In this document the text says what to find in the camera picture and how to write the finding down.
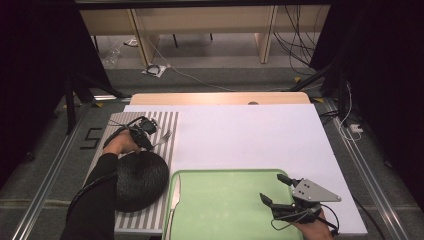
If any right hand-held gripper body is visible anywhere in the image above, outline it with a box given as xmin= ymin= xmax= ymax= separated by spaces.
xmin=271 ymin=177 xmax=343 ymax=225

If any clear plastic bag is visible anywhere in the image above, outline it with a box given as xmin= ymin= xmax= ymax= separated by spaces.
xmin=99 ymin=39 xmax=124 ymax=67

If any person's left hand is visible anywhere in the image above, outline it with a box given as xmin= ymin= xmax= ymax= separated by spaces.
xmin=102 ymin=129 xmax=142 ymax=156

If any black curtain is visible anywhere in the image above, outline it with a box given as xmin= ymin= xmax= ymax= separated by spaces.
xmin=309 ymin=0 xmax=424 ymax=212
xmin=0 ymin=0 xmax=114 ymax=189

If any long white floor cable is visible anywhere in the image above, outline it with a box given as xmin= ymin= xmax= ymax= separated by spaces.
xmin=145 ymin=35 xmax=236 ymax=93

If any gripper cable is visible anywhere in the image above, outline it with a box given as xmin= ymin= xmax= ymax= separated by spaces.
xmin=65 ymin=115 xmax=145 ymax=222
xmin=270 ymin=196 xmax=380 ymax=240

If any black textured plate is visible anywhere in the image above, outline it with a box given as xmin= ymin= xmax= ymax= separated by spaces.
xmin=114 ymin=151 xmax=171 ymax=214

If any white board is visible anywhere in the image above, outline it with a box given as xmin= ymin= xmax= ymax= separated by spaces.
xmin=113 ymin=103 xmax=368 ymax=236

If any green tray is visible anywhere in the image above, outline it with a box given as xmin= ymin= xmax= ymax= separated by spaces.
xmin=162 ymin=168 xmax=304 ymax=240

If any aluminium floor rail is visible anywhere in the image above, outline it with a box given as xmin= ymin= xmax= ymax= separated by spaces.
xmin=324 ymin=98 xmax=412 ymax=240
xmin=11 ymin=105 xmax=88 ymax=240

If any plastic bag with black cable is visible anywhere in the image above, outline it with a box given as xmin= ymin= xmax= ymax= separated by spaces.
xmin=141 ymin=63 xmax=167 ymax=79

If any black metal stand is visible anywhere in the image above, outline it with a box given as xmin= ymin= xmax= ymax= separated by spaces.
xmin=288 ymin=59 xmax=352 ymax=127
xmin=63 ymin=70 xmax=133 ymax=135

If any beige desk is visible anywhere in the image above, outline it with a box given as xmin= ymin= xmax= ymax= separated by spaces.
xmin=79 ymin=4 xmax=332 ymax=66

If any white adapter cable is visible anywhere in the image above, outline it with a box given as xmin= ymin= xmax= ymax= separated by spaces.
xmin=337 ymin=80 xmax=363 ymax=143

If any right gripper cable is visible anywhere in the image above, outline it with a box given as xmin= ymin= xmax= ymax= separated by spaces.
xmin=270 ymin=196 xmax=380 ymax=240

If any bundle of black cables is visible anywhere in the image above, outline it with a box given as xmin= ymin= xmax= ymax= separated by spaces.
xmin=273 ymin=4 xmax=323 ymax=76

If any striped grey placemat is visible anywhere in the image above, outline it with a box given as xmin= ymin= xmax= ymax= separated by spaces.
xmin=84 ymin=111 xmax=181 ymax=234

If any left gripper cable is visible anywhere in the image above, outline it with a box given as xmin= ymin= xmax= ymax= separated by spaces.
xmin=65 ymin=115 xmax=145 ymax=222

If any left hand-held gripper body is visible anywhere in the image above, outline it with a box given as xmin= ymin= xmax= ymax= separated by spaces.
xmin=128 ymin=116 xmax=160 ymax=148

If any silver knife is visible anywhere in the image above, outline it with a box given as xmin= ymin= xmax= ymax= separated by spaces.
xmin=164 ymin=174 xmax=182 ymax=240

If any person's right hand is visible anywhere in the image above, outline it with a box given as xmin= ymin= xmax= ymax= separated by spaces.
xmin=294 ymin=213 xmax=335 ymax=240

